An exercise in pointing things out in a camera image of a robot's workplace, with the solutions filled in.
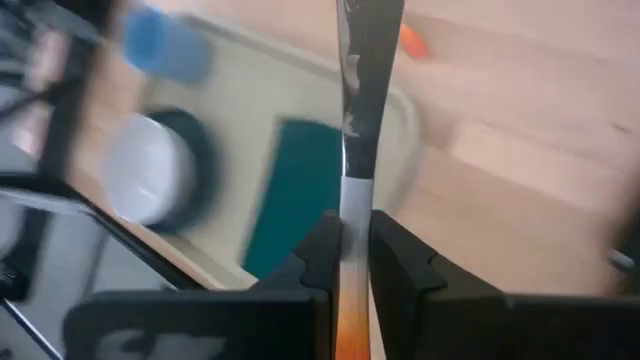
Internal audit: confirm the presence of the teal cloth napkin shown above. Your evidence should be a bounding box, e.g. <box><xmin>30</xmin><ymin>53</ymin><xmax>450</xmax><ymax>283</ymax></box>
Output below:
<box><xmin>241</xmin><ymin>117</ymin><xmax>347</xmax><ymax>281</ymax></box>

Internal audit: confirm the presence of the dark teal plate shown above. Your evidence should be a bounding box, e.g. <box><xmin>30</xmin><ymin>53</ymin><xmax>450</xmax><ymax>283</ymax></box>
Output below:
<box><xmin>142</xmin><ymin>106</ymin><xmax>222</xmax><ymax>235</ymax></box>

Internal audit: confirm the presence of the orange-handled fork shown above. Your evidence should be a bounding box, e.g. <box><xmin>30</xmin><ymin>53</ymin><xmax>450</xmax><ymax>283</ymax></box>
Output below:
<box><xmin>398</xmin><ymin>22</ymin><xmax>432</xmax><ymax>61</ymax></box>

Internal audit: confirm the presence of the blue cup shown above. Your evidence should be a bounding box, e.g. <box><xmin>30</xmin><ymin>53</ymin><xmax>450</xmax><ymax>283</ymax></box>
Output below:
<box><xmin>121</xmin><ymin>5</ymin><xmax>215</xmax><ymax>85</ymax></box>

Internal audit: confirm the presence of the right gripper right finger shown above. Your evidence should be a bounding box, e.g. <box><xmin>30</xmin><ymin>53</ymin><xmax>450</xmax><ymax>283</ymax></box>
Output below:
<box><xmin>368</xmin><ymin>209</ymin><xmax>509</xmax><ymax>360</ymax></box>

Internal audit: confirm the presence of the orange-handled table knife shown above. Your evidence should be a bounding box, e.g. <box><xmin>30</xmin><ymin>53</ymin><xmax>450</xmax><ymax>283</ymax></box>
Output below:
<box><xmin>332</xmin><ymin>0</ymin><xmax>407</xmax><ymax>360</ymax></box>

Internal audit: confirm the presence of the white ceramic bowl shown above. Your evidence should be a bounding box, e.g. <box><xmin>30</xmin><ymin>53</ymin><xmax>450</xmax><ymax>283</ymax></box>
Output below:
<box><xmin>101</xmin><ymin>112</ymin><xmax>200</xmax><ymax>227</ymax></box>

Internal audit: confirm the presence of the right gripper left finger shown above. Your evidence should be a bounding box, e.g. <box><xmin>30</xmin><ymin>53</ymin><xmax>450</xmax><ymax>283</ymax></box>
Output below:
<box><xmin>248</xmin><ymin>209</ymin><xmax>347</xmax><ymax>360</ymax></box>

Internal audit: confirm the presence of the cream plastic serving tray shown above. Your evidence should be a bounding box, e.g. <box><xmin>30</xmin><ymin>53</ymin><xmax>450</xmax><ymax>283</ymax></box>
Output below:
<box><xmin>142</xmin><ymin>9</ymin><xmax>424</xmax><ymax>292</ymax></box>

